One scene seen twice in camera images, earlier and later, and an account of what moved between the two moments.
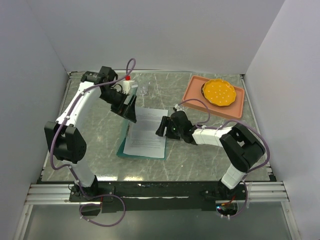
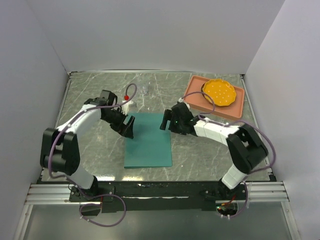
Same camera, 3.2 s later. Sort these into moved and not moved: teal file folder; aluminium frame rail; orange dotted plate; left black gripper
Moved: teal file folder; left black gripper
Not moved: aluminium frame rail; orange dotted plate
